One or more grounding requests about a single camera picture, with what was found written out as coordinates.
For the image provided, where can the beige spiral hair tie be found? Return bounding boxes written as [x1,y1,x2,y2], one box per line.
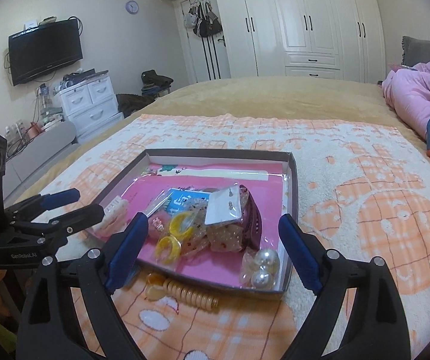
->
[145,273,220,312]

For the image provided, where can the white drawer cabinet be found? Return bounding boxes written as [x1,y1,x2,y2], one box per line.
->
[58,71,124,137]

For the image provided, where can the bed with tan sheet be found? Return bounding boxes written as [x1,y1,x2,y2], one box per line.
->
[3,76,430,360]

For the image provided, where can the pink duvet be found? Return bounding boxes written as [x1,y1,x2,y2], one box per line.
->
[382,60,430,141]

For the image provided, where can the black wall television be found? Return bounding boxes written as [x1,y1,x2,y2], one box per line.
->
[8,19,84,86]

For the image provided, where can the white tissue pack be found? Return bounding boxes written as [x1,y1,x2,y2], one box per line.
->
[94,199,129,238]

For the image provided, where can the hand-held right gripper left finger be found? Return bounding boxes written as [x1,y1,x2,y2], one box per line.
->
[14,212,150,360]

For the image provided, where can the yellow hoop earrings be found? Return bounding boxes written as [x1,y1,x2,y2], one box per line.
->
[155,212,197,265]

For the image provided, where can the dark clothes heap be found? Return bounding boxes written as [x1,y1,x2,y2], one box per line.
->
[115,94,156,117]

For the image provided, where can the pink book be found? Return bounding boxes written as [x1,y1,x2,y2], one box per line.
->
[95,161,288,291]

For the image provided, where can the white wardrobe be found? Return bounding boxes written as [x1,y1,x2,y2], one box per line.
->
[151,0,386,83]

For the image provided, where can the pearl earrings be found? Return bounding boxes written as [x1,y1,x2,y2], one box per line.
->
[241,247,280,291]

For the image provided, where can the white door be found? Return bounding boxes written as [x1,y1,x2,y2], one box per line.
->
[172,0,232,83]

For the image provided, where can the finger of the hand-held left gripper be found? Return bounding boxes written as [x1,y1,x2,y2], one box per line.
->
[3,188,81,226]
[10,204,105,246]

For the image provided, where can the maroon hair clip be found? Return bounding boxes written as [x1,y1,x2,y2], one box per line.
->
[237,184,264,250]

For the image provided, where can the shallow grey cardboard box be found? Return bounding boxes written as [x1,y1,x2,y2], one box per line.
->
[88,148,298,302]

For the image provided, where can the grey pillow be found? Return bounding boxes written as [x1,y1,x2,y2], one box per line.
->
[402,36,430,70]

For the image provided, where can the black hanging handbag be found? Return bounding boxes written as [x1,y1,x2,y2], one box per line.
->
[194,2,223,38]

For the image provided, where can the orange and white printed blanket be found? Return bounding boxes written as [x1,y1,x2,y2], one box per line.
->
[13,114,430,360]

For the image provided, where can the stud earrings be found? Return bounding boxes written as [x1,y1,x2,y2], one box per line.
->
[205,185,247,227]

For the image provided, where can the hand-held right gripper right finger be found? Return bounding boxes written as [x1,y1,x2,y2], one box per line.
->
[278,213,423,360]

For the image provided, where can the grey upholstered bench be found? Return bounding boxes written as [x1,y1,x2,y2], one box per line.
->
[3,122,79,199]

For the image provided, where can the dark folded clothes pile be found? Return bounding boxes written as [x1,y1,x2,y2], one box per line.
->
[141,70,174,96]

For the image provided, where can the sheer dotted scrunchie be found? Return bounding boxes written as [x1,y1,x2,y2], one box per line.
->
[181,195,251,257]

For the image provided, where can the earring card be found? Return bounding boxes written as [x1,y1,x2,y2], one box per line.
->
[140,187,178,220]

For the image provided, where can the pink fluffy hair clip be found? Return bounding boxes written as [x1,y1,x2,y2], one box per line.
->
[151,215,169,235]

